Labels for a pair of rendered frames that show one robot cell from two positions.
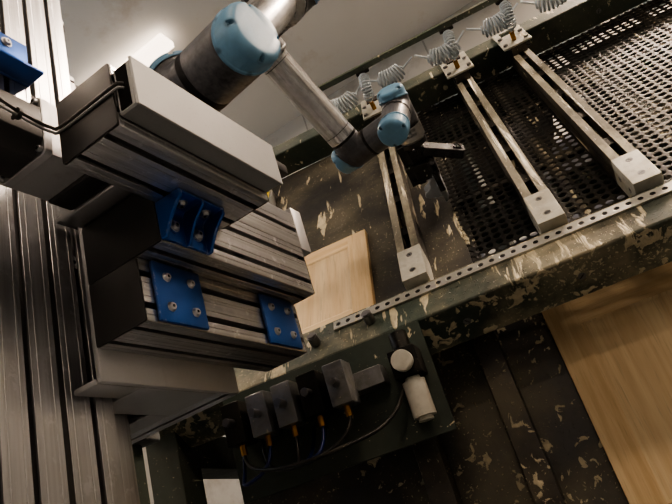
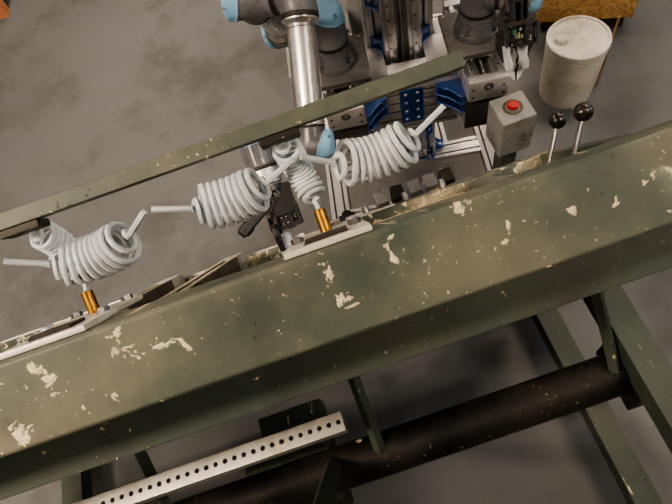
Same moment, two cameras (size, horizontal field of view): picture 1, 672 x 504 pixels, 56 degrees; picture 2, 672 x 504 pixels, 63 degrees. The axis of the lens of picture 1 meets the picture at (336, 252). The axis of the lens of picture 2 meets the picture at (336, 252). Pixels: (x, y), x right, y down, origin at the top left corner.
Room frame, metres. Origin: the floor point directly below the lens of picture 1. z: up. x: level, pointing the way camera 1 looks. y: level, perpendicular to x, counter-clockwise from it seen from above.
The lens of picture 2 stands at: (2.28, -0.38, 2.43)
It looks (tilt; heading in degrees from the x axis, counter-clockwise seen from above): 61 degrees down; 167
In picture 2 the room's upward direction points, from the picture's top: 21 degrees counter-clockwise
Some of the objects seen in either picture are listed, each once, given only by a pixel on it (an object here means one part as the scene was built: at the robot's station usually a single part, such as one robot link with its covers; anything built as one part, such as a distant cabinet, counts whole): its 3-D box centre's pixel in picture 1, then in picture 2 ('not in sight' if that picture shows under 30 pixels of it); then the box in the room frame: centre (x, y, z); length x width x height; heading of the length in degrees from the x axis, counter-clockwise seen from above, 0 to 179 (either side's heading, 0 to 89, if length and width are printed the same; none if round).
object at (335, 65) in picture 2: not in sight; (333, 49); (0.89, 0.18, 1.09); 0.15 x 0.15 x 0.10
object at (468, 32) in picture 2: not in sight; (476, 17); (1.09, 0.63, 1.09); 0.15 x 0.15 x 0.10
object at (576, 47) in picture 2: not in sight; (574, 57); (0.89, 1.46, 0.24); 0.32 x 0.30 x 0.47; 66
